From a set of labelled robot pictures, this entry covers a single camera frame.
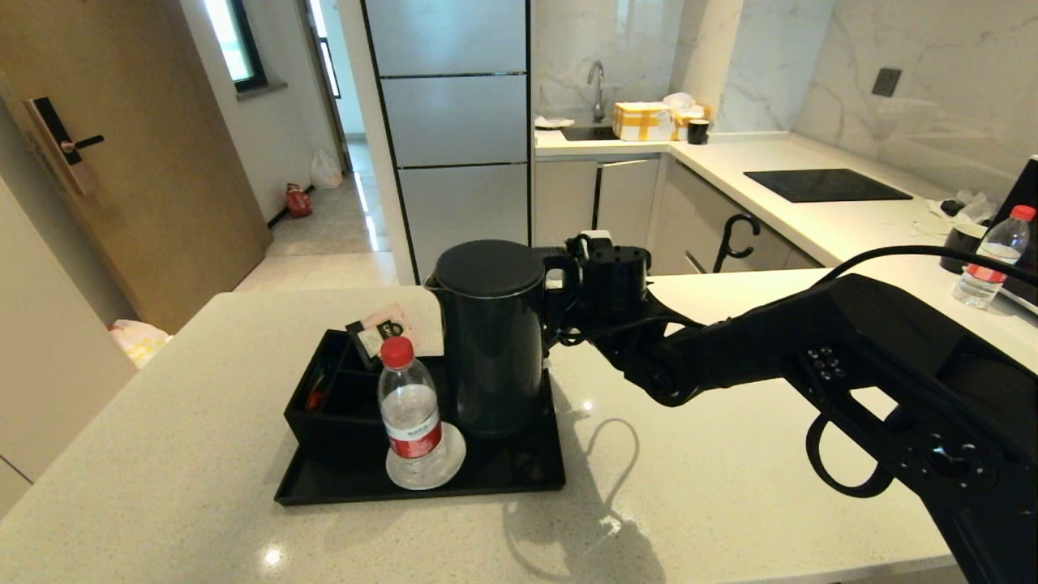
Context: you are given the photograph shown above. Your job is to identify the black framed window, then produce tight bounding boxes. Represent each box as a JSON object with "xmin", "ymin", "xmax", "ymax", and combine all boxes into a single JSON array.
[{"xmin": 203, "ymin": 0, "xmax": 268, "ymax": 94}]

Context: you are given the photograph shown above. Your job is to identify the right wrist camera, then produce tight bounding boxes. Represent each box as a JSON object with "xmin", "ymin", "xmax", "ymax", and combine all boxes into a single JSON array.
[{"xmin": 568, "ymin": 230, "xmax": 613, "ymax": 260}]

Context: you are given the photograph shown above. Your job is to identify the crumpled white tissue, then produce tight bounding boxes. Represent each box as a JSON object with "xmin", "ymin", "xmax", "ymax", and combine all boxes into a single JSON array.
[{"xmin": 927, "ymin": 189, "xmax": 997, "ymax": 226}]

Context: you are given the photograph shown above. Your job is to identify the black gold door lock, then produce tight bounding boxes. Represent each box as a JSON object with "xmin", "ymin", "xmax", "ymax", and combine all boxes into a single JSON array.
[{"xmin": 24, "ymin": 97, "xmax": 105, "ymax": 195}]

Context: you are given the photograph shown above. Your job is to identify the yellow white tissue box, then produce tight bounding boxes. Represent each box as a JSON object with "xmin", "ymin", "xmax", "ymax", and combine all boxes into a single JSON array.
[{"xmin": 612, "ymin": 101, "xmax": 676, "ymax": 142}]

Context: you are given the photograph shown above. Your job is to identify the black rectangular serving tray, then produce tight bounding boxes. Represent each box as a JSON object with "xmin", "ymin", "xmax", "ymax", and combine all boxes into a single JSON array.
[{"xmin": 274, "ymin": 354, "xmax": 567, "ymax": 507}]

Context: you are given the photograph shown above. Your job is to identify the black induction cooktop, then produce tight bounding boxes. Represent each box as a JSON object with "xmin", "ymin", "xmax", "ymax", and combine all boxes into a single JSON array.
[{"xmin": 744, "ymin": 168, "xmax": 914, "ymax": 203}]

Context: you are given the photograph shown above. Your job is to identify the black compartment organizer box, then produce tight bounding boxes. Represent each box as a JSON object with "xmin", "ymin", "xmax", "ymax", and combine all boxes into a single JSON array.
[{"xmin": 283, "ymin": 328, "xmax": 398, "ymax": 470}]

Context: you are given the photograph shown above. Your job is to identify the beige cabinet panel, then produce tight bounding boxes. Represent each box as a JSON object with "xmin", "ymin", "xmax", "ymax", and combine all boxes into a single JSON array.
[{"xmin": 0, "ymin": 177, "xmax": 137, "ymax": 520}]

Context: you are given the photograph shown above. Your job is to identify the pink tea sachet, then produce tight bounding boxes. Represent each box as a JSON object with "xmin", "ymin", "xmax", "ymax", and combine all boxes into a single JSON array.
[{"xmin": 361, "ymin": 303, "xmax": 420, "ymax": 358}]

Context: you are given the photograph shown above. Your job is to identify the clear water bottle red cap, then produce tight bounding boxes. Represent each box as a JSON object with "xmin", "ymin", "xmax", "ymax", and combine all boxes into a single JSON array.
[
  {"xmin": 953, "ymin": 204, "xmax": 1037, "ymax": 310},
  {"xmin": 378, "ymin": 336, "xmax": 444, "ymax": 487}
]

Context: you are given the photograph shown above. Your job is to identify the white kitchen base cabinet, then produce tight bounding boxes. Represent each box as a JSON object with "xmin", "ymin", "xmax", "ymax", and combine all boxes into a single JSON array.
[{"xmin": 534, "ymin": 152, "xmax": 820, "ymax": 277}]

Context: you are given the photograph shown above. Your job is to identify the yellow white plastic bag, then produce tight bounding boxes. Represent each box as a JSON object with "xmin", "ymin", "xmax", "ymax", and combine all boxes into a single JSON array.
[{"xmin": 110, "ymin": 320, "xmax": 173, "ymax": 371}]

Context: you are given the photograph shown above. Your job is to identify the silver refrigerator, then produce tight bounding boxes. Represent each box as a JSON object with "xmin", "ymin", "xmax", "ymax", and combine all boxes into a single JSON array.
[{"xmin": 361, "ymin": 0, "xmax": 534, "ymax": 281}]

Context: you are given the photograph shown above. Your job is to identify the black hook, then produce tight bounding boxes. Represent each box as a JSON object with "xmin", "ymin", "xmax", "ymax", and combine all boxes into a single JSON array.
[{"xmin": 712, "ymin": 213, "xmax": 761, "ymax": 274}]

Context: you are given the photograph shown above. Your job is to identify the chrome kitchen faucet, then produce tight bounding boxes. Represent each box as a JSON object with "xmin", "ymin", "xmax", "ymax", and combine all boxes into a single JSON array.
[{"xmin": 586, "ymin": 61, "xmax": 607, "ymax": 122}]

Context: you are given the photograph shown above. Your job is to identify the brown wooden door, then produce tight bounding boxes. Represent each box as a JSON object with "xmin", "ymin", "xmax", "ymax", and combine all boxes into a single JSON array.
[{"xmin": 0, "ymin": 0, "xmax": 272, "ymax": 335}]

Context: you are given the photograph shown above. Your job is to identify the black electric kettle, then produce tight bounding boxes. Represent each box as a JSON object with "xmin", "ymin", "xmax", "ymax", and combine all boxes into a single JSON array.
[{"xmin": 425, "ymin": 239, "xmax": 581, "ymax": 439}]

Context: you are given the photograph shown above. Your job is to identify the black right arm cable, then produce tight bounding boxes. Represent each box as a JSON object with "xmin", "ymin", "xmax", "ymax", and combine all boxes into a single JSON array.
[{"xmin": 805, "ymin": 243, "xmax": 1038, "ymax": 498}]

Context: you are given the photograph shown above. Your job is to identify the white round paper coaster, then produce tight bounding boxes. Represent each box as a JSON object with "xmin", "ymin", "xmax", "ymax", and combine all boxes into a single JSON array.
[{"xmin": 386, "ymin": 422, "xmax": 467, "ymax": 491}]

